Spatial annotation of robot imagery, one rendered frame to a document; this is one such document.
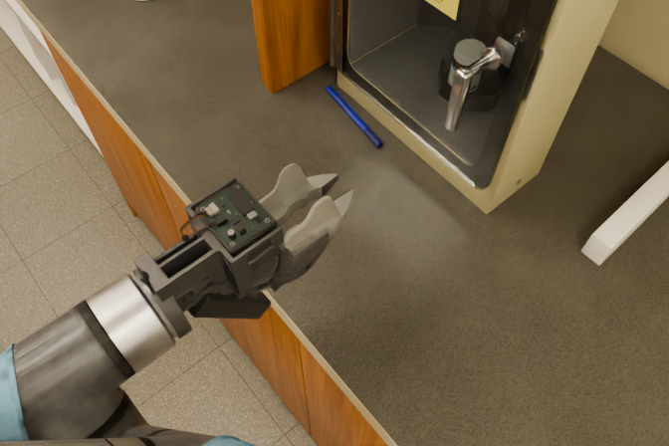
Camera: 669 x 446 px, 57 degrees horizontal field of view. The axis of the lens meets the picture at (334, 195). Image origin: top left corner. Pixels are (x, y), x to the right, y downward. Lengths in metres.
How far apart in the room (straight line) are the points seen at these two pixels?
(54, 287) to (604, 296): 1.57
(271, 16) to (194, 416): 1.15
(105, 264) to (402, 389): 1.38
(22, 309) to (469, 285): 1.48
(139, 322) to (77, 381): 0.06
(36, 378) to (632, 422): 0.61
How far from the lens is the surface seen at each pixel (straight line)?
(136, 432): 0.53
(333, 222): 0.59
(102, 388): 0.54
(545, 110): 0.76
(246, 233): 0.52
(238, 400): 1.74
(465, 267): 0.82
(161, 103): 1.01
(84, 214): 2.12
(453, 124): 0.70
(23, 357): 0.53
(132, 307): 0.52
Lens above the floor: 1.65
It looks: 56 degrees down
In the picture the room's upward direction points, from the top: straight up
